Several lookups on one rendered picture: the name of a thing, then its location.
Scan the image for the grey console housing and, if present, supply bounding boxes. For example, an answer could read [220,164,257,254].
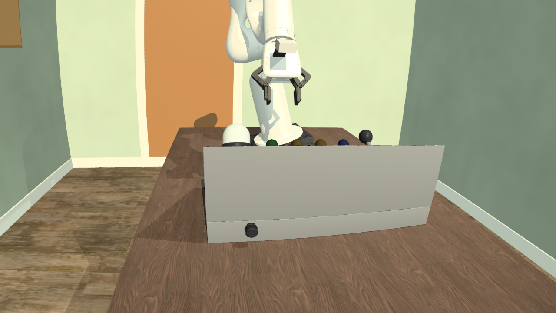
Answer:
[203,123,445,243]

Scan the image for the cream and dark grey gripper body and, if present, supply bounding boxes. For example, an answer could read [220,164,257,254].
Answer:
[261,39,301,83]

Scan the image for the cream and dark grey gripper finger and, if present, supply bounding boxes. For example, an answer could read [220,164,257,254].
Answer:
[289,67,311,105]
[251,65,272,105]

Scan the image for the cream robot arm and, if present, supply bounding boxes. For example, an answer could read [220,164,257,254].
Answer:
[226,0,303,146]

